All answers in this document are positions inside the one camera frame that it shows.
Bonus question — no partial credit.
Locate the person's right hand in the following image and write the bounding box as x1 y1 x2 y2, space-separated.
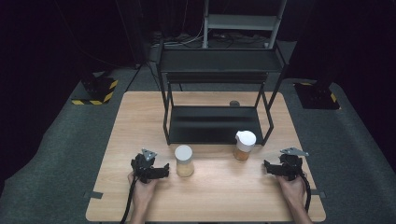
276 173 308 207

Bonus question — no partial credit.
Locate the left hand-held gripper black cable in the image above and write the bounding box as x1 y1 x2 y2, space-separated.
120 175 140 224

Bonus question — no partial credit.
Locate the black metal two-tier rack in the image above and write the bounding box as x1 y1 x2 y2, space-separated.
156 38 289 147

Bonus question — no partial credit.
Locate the glass jar with spout lid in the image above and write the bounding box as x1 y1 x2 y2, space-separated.
233 130 258 161

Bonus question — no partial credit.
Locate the grey metal shelf frame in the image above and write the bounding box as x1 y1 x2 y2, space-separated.
203 0 288 49

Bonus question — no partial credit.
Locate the black stand base striped edge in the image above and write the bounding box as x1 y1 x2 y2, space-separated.
293 81 341 110
71 73 120 106

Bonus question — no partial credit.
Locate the black cable on floor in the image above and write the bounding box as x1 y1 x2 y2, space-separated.
124 61 161 93

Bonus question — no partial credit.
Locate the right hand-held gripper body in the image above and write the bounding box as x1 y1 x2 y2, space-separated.
278 147 310 182

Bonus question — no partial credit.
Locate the person's left hand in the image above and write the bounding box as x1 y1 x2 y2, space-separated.
127 172 162 203

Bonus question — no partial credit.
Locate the white cable on floor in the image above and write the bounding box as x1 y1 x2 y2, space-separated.
162 18 206 49

